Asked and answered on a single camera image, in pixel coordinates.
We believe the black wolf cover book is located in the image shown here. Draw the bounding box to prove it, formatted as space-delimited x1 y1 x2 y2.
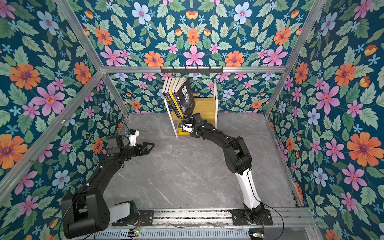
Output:
172 78 196 119

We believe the yellow cartoon boy book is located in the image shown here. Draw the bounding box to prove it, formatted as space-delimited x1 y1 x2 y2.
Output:
166 77 182 119

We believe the dark blue paperback book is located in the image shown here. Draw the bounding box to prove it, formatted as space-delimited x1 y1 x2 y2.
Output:
164 80 181 119

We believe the dark portrait cover book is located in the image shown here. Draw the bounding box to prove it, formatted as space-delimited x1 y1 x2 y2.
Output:
173 78 189 118

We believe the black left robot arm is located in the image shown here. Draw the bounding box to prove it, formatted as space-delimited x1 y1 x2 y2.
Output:
61 134 155 239

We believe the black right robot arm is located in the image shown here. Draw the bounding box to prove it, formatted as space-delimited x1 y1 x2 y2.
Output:
180 113 265 225

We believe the yellow book on lower shelf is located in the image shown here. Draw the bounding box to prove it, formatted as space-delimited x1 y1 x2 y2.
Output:
177 120 190 136

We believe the book standing on shelf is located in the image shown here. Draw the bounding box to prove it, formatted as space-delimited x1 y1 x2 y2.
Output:
162 77 173 94

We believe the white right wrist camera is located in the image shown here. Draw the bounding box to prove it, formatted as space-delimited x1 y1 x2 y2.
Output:
180 124 193 133

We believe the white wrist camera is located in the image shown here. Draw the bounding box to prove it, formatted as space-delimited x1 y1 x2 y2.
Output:
127 129 140 147
180 124 193 133

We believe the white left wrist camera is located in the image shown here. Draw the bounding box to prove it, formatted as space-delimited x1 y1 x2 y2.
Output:
127 129 140 147

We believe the white frame wooden bookshelf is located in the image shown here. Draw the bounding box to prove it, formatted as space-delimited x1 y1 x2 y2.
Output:
162 81 219 137

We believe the metal coat hook rail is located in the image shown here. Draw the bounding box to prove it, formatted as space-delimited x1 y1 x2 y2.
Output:
160 67 224 75

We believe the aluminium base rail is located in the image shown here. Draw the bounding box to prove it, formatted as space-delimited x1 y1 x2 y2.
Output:
80 208 323 240

